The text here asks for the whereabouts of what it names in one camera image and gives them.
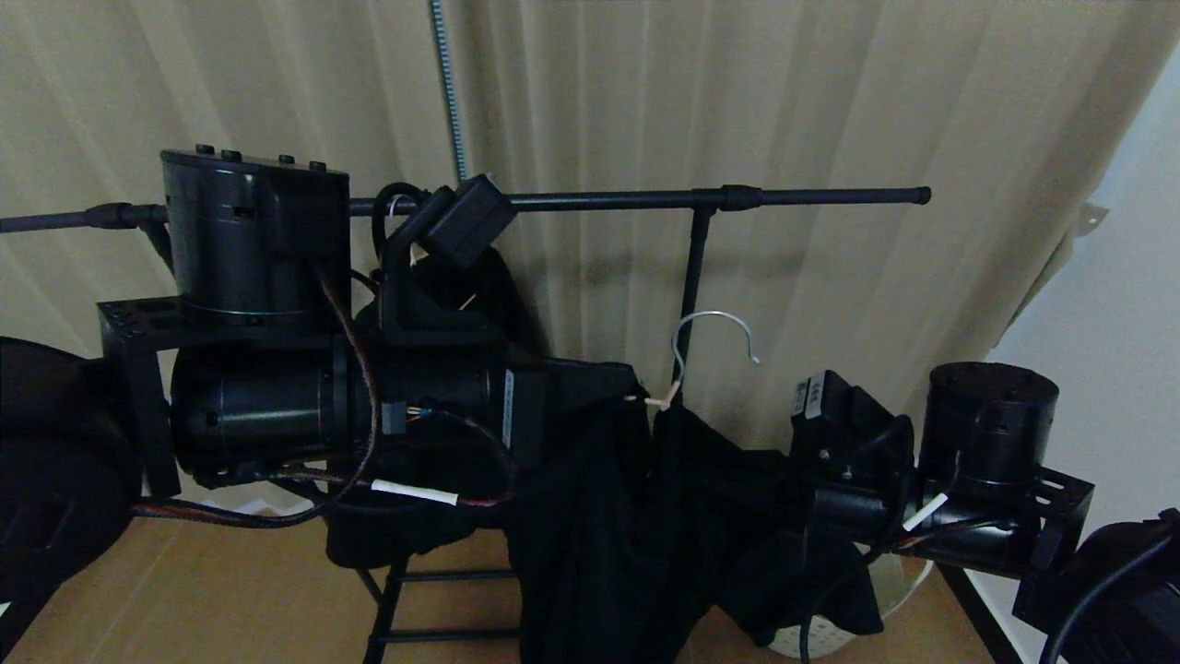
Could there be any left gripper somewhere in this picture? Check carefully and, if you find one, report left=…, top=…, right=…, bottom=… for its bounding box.
left=173, top=335, right=639, bottom=473

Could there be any beige curtain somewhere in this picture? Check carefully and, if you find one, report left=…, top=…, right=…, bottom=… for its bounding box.
left=0, top=0, right=1180, bottom=517

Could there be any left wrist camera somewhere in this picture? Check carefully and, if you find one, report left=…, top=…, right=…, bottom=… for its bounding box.
left=373, top=175, right=519, bottom=348

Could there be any white laundry basket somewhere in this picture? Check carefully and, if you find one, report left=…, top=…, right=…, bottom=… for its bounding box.
left=765, top=553, right=934, bottom=658

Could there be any black garment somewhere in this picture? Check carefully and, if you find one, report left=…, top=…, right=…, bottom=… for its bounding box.
left=505, top=367, right=886, bottom=664
left=323, top=244, right=556, bottom=569

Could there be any pink clothes hanger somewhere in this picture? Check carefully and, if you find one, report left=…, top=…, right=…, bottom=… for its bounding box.
left=385, top=194, right=480, bottom=313
left=645, top=311, right=762, bottom=412

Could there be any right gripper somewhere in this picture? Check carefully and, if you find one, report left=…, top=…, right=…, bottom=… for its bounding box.
left=802, top=481, right=930, bottom=547

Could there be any black clothes rack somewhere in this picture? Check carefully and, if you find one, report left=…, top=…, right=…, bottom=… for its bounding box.
left=0, top=184, right=932, bottom=664

